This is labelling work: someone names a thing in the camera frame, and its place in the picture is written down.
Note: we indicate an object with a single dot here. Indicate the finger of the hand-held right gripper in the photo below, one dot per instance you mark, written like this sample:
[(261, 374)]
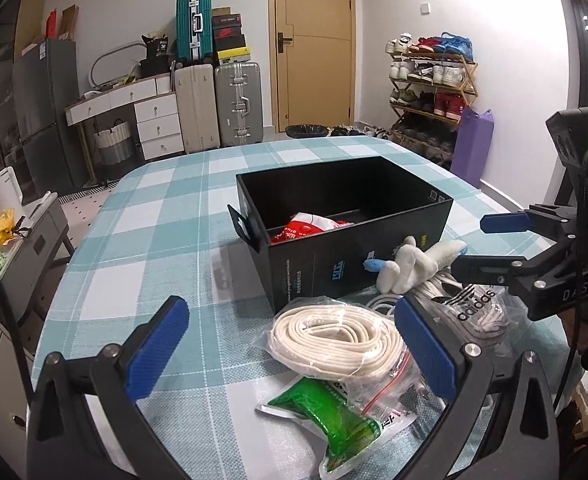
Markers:
[(503, 221), (483, 267)]

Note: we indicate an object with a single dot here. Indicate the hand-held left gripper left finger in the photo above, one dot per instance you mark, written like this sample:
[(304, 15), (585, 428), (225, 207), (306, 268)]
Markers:
[(156, 355)]

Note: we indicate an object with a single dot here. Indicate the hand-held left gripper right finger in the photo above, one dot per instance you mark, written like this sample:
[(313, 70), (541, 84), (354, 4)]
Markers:
[(423, 350)]

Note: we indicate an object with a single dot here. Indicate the bag of striped laces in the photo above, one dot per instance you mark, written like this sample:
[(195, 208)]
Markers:
[(473, 305)]

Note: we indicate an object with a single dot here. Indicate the white plush toy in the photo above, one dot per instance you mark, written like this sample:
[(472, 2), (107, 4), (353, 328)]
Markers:
[(408, 265)]

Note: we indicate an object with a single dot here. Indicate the black cardboard box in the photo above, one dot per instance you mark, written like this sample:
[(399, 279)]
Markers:
[(324, 270)]

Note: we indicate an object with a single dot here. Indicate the purple bag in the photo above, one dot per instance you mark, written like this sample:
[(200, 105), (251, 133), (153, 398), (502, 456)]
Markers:
[(471, 150)]

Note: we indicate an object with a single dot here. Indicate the wooden shoe rack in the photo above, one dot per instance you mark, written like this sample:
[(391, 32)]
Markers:
[(466, 85)]

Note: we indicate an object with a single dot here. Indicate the grey cabinet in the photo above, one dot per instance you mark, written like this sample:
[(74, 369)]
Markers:
[(39, 245)]

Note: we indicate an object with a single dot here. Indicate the rows of shoes on rack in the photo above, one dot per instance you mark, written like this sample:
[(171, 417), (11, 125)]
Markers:
[(423, 75)]

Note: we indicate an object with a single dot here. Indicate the pile of floor shoes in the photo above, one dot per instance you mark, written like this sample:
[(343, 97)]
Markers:
[(358, 131)]

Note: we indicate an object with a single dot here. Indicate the red white packet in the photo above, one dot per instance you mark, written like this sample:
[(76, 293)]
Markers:
[(299, 225)]

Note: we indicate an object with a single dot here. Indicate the yellow snack bag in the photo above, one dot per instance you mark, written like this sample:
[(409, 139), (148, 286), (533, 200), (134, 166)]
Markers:
[(5, 222)]

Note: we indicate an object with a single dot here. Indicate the woven laundry basket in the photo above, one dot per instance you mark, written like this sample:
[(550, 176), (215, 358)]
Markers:
[(114, 145)]

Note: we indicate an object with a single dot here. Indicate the white desk with drawers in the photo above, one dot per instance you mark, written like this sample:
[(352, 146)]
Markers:
[(159, 110)]

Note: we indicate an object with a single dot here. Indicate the beige suitcase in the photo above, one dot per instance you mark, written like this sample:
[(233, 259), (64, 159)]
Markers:
[(196, 110)]

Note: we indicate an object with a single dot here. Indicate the wooden door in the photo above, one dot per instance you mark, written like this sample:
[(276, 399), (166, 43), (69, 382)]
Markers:
[(314, 60)]

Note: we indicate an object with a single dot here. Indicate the silver suitcase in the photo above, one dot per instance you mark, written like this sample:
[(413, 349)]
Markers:
[(238, 105)]

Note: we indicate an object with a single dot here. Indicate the grey refrigerator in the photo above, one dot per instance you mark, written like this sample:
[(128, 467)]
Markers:
[(49, 110)]

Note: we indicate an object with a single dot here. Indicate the black bag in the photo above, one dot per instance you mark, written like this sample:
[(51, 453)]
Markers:
[(156, 55)]

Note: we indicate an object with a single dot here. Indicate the yellow white shoe box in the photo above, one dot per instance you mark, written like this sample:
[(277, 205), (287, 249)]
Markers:
[(234, 56)]

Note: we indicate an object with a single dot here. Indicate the black shoe box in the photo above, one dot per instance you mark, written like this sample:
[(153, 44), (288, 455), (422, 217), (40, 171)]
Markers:
[(226, 21), (231, 44)]

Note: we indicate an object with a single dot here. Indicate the teal suitcase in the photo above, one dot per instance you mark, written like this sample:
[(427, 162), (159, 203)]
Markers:
[(194, 30)]

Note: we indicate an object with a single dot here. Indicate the red logo shoe box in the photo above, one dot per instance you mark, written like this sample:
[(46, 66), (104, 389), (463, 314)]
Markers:
[(229, 33)]

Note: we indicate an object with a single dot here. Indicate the small brown-top box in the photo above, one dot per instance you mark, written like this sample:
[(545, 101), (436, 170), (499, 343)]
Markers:
[(221, 11)]

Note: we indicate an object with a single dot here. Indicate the cardboard boxes on refrigerator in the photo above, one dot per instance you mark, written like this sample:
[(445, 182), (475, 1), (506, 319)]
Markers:
[(29, 20)]

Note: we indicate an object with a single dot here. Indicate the white oval frame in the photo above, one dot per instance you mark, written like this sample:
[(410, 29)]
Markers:
[(96, 62)]

